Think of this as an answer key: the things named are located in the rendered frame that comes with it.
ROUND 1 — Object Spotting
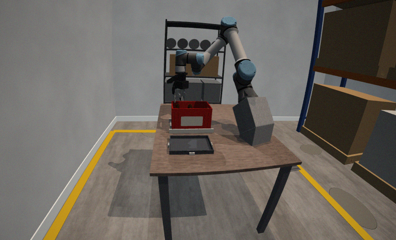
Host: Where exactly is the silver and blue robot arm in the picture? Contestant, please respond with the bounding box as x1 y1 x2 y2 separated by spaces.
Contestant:
175 16 258 103

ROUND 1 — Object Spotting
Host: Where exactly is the red crate with dividers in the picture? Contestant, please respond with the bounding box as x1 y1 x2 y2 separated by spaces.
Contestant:
171 101 212 129

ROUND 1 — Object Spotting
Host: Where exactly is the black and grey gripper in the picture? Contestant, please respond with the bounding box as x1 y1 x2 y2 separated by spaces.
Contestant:
172 72 189 103

